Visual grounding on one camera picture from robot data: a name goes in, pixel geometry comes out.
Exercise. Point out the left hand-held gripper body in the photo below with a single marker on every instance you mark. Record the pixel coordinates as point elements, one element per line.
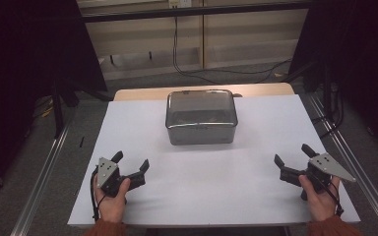
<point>107,172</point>

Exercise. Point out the small yellow item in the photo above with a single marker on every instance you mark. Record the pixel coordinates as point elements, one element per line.
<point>47,112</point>

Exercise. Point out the black curtain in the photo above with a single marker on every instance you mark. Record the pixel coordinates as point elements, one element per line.
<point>367,49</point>
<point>13,65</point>

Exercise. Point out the white wall outlet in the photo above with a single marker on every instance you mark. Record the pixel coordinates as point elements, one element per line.
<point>179,3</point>

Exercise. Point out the black horizontal bar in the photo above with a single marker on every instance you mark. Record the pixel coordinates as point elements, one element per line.
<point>144,14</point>

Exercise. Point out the beige wooden cabinet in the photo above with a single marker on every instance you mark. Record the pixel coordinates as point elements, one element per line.
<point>242,32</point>

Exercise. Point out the black metal stand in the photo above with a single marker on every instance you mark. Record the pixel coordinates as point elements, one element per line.
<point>58,114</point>

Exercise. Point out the small black floor item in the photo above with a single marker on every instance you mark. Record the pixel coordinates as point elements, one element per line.
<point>82,141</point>

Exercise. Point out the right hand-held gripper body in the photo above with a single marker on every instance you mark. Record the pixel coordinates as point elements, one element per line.
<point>328,165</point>

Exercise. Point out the clear plastic box lid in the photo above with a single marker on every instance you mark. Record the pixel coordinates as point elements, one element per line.
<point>200,101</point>

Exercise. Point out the light wooden table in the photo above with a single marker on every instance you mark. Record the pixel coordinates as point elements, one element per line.
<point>269,89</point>

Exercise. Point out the aluminium floor rail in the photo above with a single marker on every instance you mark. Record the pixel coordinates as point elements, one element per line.
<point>357,170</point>
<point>39,187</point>

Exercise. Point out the white board mat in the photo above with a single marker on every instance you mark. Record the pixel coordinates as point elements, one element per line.
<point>210,183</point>

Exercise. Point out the small black peg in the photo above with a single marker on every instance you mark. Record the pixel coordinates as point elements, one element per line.
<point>112,59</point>
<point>150,55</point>

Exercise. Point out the person's left hand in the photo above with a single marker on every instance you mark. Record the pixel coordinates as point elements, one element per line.
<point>111,206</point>

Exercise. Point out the clear grey plastic box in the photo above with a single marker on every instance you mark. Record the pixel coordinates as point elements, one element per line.
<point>201,136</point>

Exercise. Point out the person's right hand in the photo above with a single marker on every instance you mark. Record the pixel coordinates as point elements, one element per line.
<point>321,205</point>

